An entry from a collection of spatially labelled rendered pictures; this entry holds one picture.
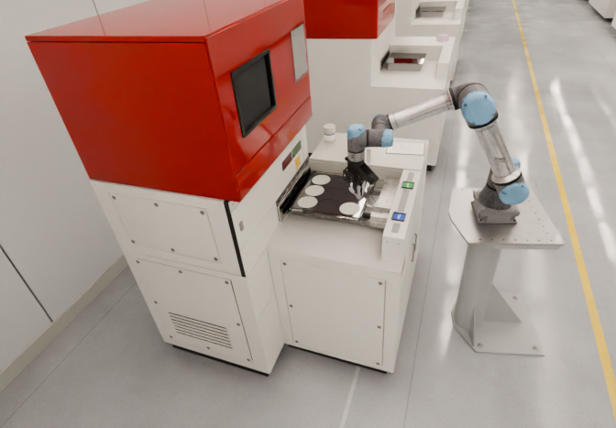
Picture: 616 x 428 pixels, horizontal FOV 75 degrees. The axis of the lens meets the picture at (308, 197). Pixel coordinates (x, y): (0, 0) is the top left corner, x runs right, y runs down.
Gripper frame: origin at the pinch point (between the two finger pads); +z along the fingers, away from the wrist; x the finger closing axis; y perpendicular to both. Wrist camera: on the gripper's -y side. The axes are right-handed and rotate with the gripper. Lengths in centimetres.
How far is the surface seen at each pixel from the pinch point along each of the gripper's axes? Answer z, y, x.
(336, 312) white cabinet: 52, -6, 27
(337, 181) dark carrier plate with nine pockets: 9.1, 27.5, -14.9
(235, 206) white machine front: -19, 18, 56
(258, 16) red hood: -81, 26, 24
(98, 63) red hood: -74, 52, 74
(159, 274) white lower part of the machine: 29, 62, 79
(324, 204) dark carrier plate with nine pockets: 9.1, 18.1, 5.6
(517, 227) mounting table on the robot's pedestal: 17, -57, -44
